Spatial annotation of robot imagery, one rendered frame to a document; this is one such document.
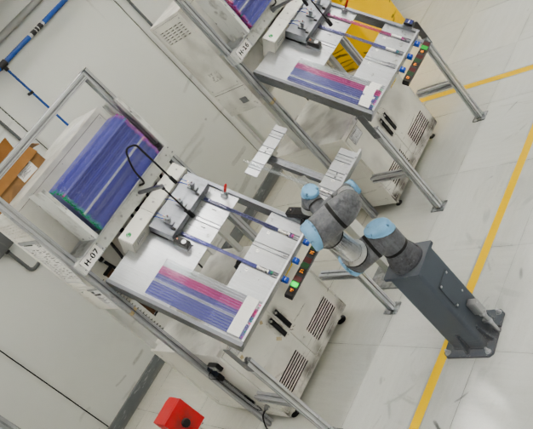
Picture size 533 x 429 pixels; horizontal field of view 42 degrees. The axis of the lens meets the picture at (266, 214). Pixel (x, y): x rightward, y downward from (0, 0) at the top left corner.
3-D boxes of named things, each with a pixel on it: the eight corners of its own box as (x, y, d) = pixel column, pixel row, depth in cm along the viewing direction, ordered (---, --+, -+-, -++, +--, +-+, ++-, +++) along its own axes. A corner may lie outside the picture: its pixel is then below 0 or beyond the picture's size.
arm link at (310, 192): (307, 201, 289) (296, 186, 293) (307, 215, 298) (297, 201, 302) (323, 192, 291) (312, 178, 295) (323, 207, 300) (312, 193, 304)
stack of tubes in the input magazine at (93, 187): (160, 150, 341) (120, 111, 330) (101, 230, 318) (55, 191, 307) (148, 154, 351) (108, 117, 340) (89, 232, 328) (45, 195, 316)
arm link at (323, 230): (386, 259, 290) (341, 220, 244) (358, 282, 292) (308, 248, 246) (369, 238, 296) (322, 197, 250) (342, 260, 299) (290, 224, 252)
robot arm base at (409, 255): (426, 243, 292) (413, 228, 288) (416, 271, 284) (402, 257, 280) (398, 248, 303) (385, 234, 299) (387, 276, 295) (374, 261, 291)
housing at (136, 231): (190, 184, 358) (186, 167, 346) (137, 259, 335) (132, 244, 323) (176, 178, 360) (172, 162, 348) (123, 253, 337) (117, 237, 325)
